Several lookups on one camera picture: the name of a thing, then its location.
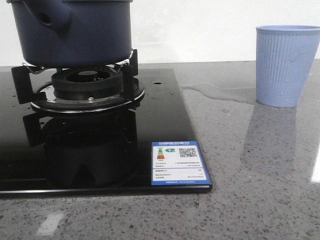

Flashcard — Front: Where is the light blue ribbed cup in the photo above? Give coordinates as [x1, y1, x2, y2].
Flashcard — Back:
[256, 25, 320, 108]

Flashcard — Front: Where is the spilled water puddle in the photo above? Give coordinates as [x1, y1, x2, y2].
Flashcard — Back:
[179, 83, 256, 105]

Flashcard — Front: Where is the dark blue cooking pot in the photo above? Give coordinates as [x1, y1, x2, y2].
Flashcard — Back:
[8, 0, 132, 68]

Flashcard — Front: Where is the black pot support grate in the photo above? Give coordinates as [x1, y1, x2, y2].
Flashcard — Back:
[11, 49, 145, 115]

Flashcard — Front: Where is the blue energy label sticker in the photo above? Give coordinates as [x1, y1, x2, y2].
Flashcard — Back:
[151, 141, 211, 186]

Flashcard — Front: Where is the black burner head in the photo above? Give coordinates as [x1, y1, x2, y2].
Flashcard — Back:
[51, 66, 123, 100]

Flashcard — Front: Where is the black glass gas stove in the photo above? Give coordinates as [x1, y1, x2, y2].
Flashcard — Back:
[0, 66, 213, 199]

